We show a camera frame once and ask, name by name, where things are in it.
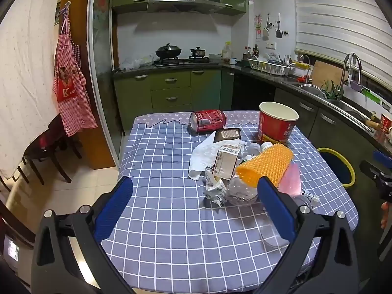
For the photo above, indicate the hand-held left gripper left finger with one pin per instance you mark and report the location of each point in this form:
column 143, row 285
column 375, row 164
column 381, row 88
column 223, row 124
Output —
column 113, row 211

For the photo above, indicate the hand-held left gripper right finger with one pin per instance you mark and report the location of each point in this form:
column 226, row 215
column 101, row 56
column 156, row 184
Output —
column 275, row 208

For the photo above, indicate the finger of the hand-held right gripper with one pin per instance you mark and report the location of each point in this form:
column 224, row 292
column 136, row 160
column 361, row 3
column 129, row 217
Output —
column 382, row 157
column 372, row 168

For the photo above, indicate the pink packet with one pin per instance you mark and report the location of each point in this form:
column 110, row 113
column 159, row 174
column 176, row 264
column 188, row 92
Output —
column 291, row 179

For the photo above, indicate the yellow rimmed bin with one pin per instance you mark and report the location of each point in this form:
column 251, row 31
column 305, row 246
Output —
column 337, row 165

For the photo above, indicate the clear plastic water bottle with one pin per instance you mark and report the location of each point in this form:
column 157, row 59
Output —
column 242, row 193

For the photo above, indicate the orange foam net sleeve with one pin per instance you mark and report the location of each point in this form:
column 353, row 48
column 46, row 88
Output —
column 263, row 165

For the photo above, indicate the crushed white drink carton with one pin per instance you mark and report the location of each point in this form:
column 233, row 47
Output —
column 214, row 190

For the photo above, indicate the white red milk carton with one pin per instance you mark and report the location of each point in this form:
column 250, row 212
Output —
column 225, row 162

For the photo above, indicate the red paper bowl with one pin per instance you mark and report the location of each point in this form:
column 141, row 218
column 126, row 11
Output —
column 272, row 128

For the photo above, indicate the brown plastic tray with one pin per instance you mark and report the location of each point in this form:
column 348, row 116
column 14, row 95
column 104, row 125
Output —
column 226, row 134

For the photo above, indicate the white tissue paper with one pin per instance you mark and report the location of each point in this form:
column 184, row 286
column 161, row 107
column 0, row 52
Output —
column 202, row 156

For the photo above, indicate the red soda can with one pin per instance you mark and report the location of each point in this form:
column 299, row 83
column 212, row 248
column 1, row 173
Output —
column 208, row 119

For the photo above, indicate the person's right hand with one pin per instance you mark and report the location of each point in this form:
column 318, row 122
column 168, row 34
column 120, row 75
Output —
column 385, row 216

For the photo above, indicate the red white mug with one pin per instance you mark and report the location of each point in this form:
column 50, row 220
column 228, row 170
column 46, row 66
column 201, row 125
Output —
column 386, row 124

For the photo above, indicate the blue checked tablecloth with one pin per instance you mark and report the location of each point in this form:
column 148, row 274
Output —
column 165, row 190

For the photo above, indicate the dark base cabinet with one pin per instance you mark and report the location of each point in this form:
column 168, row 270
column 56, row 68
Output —
column 330, row 128

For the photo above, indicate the green plastic item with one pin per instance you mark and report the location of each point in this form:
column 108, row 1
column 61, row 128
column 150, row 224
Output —
column 372, row 95

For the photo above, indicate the purple faucet holder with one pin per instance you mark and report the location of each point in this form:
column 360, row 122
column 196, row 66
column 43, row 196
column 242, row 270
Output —
column 354, row 86

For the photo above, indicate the dark wooden chair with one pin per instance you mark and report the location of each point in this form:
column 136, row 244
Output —
column 69, row 141
column 49, row 159

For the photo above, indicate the green leafy vegetable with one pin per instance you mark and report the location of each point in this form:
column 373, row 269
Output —
column 330, row 92

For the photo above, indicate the tall steel faucet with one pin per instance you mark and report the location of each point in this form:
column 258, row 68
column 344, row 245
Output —
column 356, row 64

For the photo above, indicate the steel strainer bowl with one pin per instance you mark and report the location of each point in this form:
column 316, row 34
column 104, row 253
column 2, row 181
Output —
column 311, row 89

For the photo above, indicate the wooden cutting board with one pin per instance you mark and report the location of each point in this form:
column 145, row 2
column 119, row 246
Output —
column 324, row 73

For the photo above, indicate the red plastic item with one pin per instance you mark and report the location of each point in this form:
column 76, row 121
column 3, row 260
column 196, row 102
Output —
column 303, row 79

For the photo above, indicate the black built-in appliance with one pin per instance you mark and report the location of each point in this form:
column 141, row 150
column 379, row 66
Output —
column 251, row 92

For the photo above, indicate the red checked apron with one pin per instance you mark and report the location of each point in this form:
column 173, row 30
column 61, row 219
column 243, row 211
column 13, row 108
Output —
column 72, row 98

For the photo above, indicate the yellow container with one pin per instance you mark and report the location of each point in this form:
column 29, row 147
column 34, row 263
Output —
column 301, row 65

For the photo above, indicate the small steel faucet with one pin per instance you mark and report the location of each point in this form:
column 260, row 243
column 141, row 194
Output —
column 306, row 57

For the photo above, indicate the dark kitchen countertop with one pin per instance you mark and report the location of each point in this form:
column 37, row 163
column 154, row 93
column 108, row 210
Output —
column 275, row 79

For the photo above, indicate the green base cabinet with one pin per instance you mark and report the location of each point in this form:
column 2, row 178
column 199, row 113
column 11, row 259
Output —
column 171, row 92

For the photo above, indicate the white dish rack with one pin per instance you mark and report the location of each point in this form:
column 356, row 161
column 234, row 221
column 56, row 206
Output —
column 269, row 69

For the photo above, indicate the white window blind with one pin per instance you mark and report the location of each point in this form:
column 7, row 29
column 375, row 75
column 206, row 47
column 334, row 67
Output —
column 337, row 21

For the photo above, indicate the white plastic bags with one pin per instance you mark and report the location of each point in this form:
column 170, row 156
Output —
column 137, row 62

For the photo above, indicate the white enamel mug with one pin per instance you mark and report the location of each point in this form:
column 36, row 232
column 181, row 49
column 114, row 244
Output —
column 233, row 61

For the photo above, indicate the white draped cloth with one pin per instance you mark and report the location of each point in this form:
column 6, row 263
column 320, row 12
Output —
column 24, row 82

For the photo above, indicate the dark sauce bottle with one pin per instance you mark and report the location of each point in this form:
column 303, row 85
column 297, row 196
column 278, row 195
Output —
column 255, row 51
column 246, row 53

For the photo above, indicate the black hanging spatula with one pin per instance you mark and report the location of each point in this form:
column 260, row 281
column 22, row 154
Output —
column 278, row 32

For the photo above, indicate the yellow oil bottle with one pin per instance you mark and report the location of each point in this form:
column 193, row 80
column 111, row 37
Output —
column 227, row 52

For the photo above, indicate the black gas stove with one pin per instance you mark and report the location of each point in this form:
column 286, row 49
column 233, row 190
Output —
column 183, row 61

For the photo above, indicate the black wok with lid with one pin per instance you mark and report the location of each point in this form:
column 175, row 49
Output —
column 167, row 52

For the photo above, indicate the white hanging spatula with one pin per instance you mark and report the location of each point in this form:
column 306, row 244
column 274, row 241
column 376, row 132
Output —
column 265, row 32

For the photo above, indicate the small steel pot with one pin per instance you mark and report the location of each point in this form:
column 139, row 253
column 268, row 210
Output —
column 198, row 52

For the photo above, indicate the white sliding door frame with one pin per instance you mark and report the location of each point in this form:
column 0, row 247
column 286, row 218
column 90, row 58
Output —
column 99, row 98

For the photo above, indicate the white wall socket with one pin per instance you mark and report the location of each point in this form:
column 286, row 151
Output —
column 271, row 46

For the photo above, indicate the pink wall decoration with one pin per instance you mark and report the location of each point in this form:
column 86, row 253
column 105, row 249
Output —
column 258, row 24

